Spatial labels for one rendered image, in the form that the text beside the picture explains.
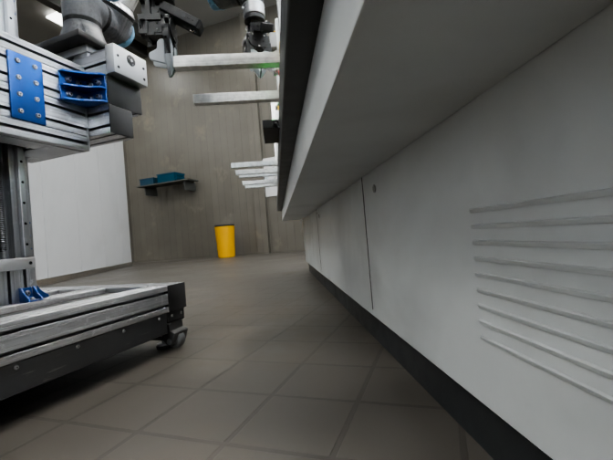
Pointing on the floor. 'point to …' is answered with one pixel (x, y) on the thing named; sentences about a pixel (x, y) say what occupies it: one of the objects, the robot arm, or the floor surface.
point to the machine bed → (496, 256)
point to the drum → (225, 240)
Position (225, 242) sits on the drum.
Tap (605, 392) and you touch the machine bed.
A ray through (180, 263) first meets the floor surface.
